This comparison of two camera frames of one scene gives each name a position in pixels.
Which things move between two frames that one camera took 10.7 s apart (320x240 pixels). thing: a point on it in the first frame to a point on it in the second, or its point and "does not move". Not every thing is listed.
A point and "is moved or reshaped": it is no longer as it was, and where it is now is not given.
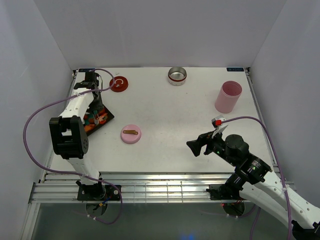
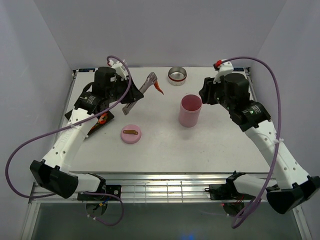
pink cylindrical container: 228,96 is moved or reshaped
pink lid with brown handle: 131,134 does not move
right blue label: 235,69 does not move
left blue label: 85,70 does not move
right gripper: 195,145 to 205,92
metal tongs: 96,117 to 151,79
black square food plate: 94,118 does not move
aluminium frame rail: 51,188 does not move
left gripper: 98,106 to 133,94
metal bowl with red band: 177,76 does not move
